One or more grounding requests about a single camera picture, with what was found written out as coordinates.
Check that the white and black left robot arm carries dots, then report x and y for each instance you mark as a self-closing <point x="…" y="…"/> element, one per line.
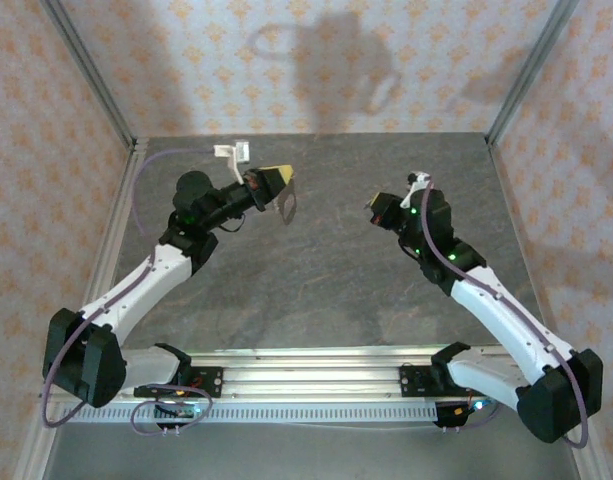
<point x="136" y="290"/>

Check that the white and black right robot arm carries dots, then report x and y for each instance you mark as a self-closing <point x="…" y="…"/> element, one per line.
<point x="506" y="320"/>

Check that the narrow aluminium crossbar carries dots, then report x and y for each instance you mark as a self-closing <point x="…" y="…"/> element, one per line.
<point x="311" y="352"/>

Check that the black controller box with LED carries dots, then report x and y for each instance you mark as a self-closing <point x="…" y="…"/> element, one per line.
<point x="181" y="412"/>
<point x="451" y="415"/>

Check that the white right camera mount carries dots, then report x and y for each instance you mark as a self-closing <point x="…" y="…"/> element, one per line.
<point x="408" y="197"/>

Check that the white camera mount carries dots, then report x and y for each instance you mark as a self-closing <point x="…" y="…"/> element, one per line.
<point x="408" y="197"/>
<point x="221" y="150"/>

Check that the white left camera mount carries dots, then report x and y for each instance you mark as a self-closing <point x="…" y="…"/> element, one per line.
<point x="221" y="150"/>

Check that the aluminium side rail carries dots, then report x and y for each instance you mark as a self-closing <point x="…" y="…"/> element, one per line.
<point x="121" y="205"/>
<point x="516" y="225"/>

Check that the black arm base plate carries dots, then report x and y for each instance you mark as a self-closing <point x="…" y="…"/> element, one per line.
<point x="211" y="382"/>
<point x="411" y="382"/>

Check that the aluminium corner post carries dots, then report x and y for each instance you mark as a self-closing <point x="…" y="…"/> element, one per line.
<point x="530" y="75"/>
<point x="93" y="75"/>

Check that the wide aluminium mounting rail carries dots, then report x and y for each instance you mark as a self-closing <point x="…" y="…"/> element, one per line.
<point x="311" y="380"/>

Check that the aluminium frame leg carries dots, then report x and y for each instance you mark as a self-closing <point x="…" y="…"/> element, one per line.
<point x="593" y="467"/>

